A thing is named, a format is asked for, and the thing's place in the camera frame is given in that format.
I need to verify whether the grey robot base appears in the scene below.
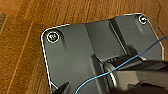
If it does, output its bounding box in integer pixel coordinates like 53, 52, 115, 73
39, 12, 168, 94

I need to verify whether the thin blue cable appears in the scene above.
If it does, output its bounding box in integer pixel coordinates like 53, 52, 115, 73
73, 37, 168, 94

